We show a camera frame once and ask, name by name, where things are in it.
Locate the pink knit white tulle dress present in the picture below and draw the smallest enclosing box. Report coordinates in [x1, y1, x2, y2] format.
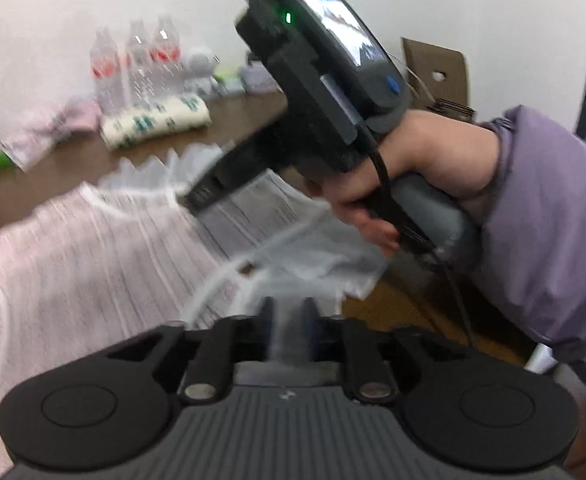
[0, 142, 388, 480]

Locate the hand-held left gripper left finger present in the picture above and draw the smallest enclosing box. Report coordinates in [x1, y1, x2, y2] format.
[105, 297, 276, 406]

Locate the brown cardboard piece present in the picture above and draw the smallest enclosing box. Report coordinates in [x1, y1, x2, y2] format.
[402, 37, 474, 121]

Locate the pale green packet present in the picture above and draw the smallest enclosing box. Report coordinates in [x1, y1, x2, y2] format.
[213, 72, 246, 96]

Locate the folded cream floral cloth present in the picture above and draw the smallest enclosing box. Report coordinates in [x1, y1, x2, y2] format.
[99, 92, 211, 151]

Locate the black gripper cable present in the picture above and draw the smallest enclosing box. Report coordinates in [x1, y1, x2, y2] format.
[370, 150, 476, 348]

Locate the pink patterned cloth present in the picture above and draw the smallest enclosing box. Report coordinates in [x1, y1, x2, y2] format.
[0, 107, 71, 171]

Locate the white robot speaker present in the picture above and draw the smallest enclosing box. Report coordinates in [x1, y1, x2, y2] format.
[183, 46, 218, 93]

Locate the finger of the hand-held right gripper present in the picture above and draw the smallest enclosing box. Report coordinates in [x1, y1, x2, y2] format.
[180, 130, 294, 218]

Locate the person's right hand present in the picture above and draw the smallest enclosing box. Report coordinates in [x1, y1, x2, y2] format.
[318, 109, 501, 257]

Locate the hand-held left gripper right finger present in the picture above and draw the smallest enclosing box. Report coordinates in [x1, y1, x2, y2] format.
[303, 297, 466, 406]

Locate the clear water bottle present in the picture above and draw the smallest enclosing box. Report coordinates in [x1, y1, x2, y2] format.
[90, 30, 124, 113]
[125, 20, 154, 103]
[153, 16, 184, 96]

